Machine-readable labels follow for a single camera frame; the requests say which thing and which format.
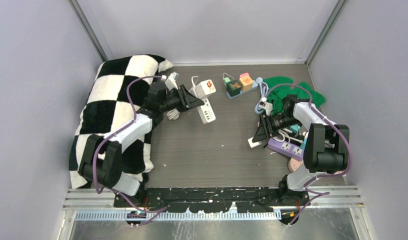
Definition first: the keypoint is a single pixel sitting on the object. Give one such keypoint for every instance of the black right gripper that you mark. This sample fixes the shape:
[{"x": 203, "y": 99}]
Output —
[{"x": 265, "y": 129}]

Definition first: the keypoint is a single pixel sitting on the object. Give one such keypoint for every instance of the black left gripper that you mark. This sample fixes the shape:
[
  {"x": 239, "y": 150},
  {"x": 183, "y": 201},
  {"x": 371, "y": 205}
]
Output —
[{"x": 187, "y": 101}]

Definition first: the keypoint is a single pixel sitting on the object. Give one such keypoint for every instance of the white charger plug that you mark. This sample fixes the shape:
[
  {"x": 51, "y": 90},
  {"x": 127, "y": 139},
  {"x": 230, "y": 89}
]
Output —
[{"x": 253, "y": 144}]

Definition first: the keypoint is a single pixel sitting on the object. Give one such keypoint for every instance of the white tiger cube socket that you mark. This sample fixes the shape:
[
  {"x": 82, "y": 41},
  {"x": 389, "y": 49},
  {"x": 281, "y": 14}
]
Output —
[{"x": 205, "y": 89}]

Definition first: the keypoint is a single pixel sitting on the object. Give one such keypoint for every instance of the white power strip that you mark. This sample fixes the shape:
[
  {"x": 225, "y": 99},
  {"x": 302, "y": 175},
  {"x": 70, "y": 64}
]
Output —
[{"x": 206, "y": 112}]

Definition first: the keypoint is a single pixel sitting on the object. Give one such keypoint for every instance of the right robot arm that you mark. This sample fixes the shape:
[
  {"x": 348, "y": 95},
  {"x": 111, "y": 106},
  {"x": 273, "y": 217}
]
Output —
[{"x": 327, "y": 150}]

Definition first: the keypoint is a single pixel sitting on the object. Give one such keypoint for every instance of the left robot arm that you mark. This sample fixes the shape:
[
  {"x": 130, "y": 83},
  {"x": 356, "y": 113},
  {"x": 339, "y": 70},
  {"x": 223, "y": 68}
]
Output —
[{"x": 102, "y": 158}]

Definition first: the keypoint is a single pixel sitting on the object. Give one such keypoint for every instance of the pink round socket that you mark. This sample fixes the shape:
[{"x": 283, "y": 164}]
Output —
[{"x": 294, "y": 164}]

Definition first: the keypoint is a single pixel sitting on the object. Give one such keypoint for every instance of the light green small plug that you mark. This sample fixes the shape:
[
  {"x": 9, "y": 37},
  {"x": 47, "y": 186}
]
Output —
[{"x": 226, "y": 80}]

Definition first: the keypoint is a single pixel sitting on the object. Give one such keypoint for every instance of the pink small plug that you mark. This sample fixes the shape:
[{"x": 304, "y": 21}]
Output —
[{"x": 244, "y": 75}]

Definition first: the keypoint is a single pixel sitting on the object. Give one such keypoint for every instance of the teal power strip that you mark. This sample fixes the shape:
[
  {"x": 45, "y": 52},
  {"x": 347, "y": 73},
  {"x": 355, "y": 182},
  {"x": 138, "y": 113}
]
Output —
[{"x": 296, "y": 134}]

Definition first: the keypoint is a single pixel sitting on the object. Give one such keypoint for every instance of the purple power strip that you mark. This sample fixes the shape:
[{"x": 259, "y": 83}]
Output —
[{"x": 286, "y": 148}]

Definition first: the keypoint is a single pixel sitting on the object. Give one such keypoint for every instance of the green cloth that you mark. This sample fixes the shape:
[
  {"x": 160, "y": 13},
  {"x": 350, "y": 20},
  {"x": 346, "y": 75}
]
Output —
[{"x": 276, "y": 96}]

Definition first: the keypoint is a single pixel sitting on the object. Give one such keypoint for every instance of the light blue power strip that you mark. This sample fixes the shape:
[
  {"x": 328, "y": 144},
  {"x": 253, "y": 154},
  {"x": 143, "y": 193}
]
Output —
[{"x": 255, "y": 86}]

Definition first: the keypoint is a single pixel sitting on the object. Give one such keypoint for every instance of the orange cube adapter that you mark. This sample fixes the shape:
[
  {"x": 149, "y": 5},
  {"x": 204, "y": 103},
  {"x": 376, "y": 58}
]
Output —
[{"x": 246, "y": 83}]

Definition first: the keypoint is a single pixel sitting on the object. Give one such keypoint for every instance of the dark green cube adapter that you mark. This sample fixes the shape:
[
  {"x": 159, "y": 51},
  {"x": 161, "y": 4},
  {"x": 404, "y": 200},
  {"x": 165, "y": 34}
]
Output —
[{"x": 233, "y": 88}]

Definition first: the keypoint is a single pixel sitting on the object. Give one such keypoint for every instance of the black white checkered pillow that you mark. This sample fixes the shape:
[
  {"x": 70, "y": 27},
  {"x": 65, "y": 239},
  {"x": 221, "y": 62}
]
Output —
[{"x": 119, "y": 89}]

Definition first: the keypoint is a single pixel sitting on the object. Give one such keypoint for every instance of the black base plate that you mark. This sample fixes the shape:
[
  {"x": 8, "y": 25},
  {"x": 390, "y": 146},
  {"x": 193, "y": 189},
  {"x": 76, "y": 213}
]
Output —
[{"x": 257, "y": 199}]

